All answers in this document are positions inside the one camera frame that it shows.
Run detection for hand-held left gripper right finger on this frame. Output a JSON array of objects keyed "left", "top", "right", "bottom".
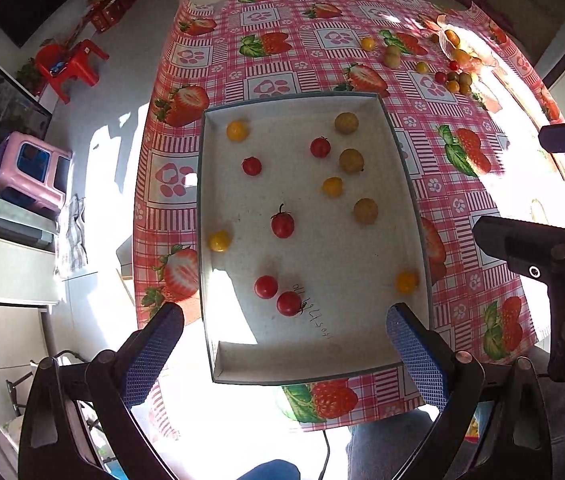
[{"left": 385, "top": 302, "right": 553, "bottom": 480}]

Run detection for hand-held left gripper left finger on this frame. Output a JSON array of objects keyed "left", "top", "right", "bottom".
[{"left": 17, "top": 301, "right": 186, "bottom": 480}]

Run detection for white cardboard box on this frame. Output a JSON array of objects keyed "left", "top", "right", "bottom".
[{"left": 197, "top": 91, "right": 434, "bottom": 386}]

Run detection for person's grey trousers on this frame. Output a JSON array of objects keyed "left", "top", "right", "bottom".
[{"left": 347, "top": 345, "right": 565, "bottom": 480}]

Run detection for blue fabric item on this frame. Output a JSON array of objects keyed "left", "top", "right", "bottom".
[{"left": 240, "top": 458, "right": 300, "bottom": 480}]

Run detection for white cabinet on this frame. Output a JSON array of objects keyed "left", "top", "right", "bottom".
[{"left": 0, "top": 180, "right": 68, "bottom": 306}]

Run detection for pink plastic stool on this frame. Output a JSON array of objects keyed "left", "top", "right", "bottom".
[{"left": 0, "top": 131, "right": 74, "bottom": 216}]

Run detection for glass tank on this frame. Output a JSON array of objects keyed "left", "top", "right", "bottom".
[{"left": 0, "top": 80, "right": 53, "bottom": 141}]

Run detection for strawberry print checkered tablecloth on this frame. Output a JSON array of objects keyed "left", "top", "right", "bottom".
[{"left": 133, "top": 0, "right": 565, "bottom": 433}]

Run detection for red plastic chair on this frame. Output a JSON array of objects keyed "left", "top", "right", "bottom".
[{"left": 35, "top": 39, "right": 110, "bottom": 105}]

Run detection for potted plant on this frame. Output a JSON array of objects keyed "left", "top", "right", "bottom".
[{"left": 15, "top": 57, "right": 43, "bottom": 91}]

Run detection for stack of red boxes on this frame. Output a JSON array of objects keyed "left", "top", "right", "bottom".
[{"left": 87, "top": 0, "right": 152, "bottom": 34}]

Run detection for black cable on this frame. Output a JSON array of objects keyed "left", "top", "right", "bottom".
[{"left": 319, "top": 430, "right": 333, "bottom": 480}]

